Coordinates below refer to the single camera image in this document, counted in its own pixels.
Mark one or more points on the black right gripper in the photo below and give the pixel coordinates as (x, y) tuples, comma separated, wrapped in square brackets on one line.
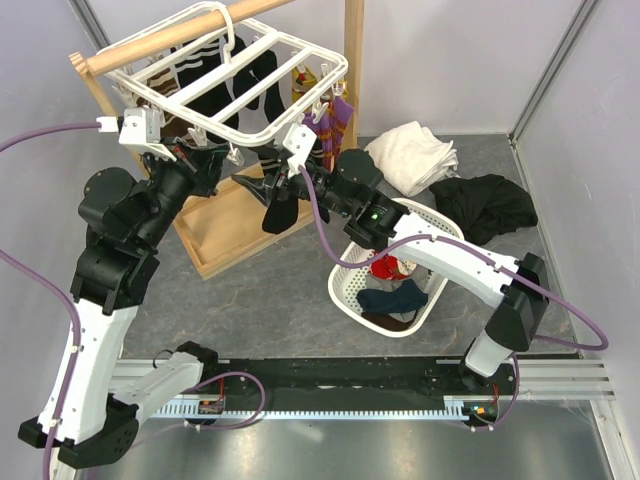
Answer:
[(281, 182)]

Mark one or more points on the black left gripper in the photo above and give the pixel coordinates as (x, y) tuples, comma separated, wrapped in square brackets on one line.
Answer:
[(202, 165)]

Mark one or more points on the black sock with beige stripes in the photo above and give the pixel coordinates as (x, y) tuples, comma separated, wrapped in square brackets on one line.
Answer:
[(270, 160)]

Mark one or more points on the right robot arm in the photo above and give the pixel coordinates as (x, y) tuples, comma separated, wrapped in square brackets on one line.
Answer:
[(516, 289)]

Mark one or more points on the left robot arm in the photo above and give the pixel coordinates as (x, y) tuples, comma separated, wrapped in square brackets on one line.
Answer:
[(126, 220)]

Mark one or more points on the wooden drying rack stand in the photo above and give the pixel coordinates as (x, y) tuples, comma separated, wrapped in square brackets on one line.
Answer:
[(221, 231)]

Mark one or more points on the purple striped sock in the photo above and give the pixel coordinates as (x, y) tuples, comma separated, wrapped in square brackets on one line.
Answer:
[(330, 131)]

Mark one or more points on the yellow reindeer sock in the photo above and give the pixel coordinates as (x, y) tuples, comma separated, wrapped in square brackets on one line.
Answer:
[(303, 80)]

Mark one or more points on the folded white towel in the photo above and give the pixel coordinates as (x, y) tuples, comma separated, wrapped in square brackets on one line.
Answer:
[(411, 158)]

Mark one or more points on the white perforated laundry basket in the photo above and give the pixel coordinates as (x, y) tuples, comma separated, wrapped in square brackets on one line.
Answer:
[(344, 284)]

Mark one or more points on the navy blue sock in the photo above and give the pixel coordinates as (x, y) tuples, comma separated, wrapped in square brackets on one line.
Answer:
[(408, 297)]

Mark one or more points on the crumpled black cloth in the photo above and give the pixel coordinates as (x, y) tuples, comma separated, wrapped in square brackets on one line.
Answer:
[(484, 207)]

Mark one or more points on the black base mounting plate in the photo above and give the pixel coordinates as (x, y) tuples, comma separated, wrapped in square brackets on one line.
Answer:
[(354, 388)]

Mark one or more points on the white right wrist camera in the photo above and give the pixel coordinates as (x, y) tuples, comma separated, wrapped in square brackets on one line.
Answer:
[(299, 142)]

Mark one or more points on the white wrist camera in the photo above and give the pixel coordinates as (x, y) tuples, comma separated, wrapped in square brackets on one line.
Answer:
[(299, 142), (140, 132)]

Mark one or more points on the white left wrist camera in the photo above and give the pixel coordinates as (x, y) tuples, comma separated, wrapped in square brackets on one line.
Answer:
[(140, 132)]

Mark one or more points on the aluminium rail frame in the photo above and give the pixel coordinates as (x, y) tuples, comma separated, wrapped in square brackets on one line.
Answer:
[(540, 378)]

